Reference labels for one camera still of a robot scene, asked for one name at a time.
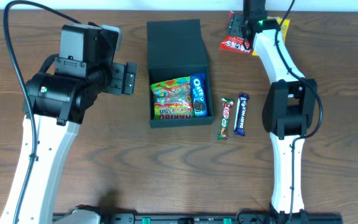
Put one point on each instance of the black gift box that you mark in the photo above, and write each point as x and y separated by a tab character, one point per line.
176	49

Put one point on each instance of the KitKat chocolate bar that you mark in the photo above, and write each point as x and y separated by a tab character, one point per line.
227	105

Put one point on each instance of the green Haribo gummy bag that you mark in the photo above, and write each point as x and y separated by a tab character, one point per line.
172	99

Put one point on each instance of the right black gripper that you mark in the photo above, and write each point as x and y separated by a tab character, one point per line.
237	28

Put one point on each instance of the yellow seed snack bag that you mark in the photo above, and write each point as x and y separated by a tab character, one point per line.
283	31

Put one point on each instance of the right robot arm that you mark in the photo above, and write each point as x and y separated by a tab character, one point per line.
288	110

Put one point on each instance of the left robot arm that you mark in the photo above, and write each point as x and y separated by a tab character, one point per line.
66	85

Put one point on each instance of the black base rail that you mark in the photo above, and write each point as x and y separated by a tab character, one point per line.
79	216

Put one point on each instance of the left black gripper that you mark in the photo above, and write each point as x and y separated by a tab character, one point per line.
128	78

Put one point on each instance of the blue Oreo cookie pack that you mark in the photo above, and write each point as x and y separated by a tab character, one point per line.
197	82

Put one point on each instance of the purple Dairy Milk bar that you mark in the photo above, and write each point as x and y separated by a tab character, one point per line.
241	114

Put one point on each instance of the red snack bag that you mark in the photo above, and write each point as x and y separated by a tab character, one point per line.
233	40

